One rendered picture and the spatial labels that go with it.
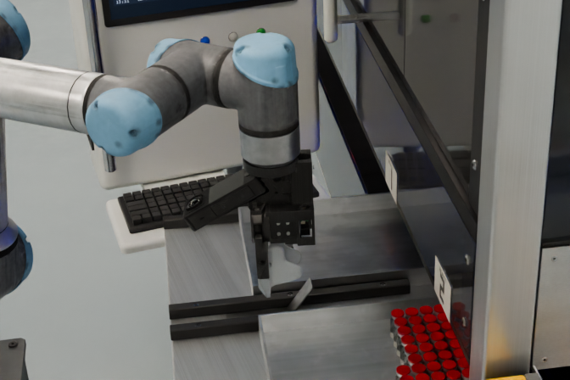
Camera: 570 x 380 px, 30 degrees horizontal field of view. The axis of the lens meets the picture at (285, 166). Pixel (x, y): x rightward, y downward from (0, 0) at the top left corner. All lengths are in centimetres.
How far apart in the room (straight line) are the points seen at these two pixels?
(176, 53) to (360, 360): 59
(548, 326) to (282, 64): 48
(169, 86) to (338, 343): 60
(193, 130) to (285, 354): 76
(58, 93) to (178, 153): 104
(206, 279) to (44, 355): 141
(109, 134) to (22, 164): 305
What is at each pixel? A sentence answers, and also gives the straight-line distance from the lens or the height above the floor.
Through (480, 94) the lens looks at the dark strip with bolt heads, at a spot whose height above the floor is 138.
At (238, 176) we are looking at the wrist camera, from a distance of 136.
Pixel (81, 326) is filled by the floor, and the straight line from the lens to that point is 329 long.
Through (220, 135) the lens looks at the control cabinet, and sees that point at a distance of 230.
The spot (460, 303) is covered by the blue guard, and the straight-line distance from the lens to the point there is 148.
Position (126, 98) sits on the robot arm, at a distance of 121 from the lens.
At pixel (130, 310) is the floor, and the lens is 332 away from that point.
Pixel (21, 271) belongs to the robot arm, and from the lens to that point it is 181.
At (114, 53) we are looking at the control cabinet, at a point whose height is 111.
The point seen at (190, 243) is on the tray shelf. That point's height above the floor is 88.
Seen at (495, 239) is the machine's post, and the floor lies 122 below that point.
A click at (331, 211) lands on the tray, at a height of 89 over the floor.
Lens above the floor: 191
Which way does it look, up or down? 28 degrees down
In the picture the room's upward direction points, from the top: 2 degrees counter-clockwise
